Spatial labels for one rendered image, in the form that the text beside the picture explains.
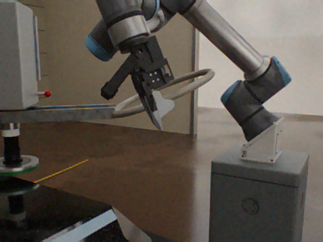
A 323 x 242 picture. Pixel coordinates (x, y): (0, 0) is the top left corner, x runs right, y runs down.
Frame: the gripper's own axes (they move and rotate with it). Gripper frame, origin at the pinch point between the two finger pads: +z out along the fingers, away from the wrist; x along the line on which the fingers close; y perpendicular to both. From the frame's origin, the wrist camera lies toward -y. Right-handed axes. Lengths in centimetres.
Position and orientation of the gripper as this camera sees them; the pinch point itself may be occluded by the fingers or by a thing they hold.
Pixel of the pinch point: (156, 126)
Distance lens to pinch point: 78.1
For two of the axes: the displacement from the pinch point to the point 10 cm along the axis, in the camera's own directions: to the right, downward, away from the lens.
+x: -2.1, 0.1, 9.8
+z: 3.7, 9.3, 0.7
